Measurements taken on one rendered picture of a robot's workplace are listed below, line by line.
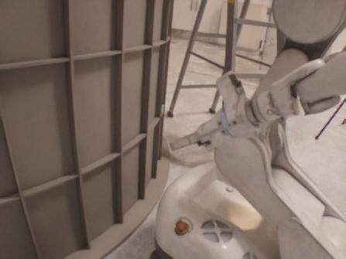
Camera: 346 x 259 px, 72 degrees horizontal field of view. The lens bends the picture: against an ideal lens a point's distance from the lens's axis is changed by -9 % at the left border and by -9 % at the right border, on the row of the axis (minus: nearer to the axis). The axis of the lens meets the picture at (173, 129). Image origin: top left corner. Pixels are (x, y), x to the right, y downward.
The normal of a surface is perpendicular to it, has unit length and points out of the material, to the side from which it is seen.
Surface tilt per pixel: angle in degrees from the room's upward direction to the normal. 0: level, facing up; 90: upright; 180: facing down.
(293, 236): 90
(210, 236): 0
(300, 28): 99
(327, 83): 97
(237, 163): 90
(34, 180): 90
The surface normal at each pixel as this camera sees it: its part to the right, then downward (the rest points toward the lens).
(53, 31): 0.75, 0.35
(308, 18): -0.61, 0.29
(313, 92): -0.74, 0.44
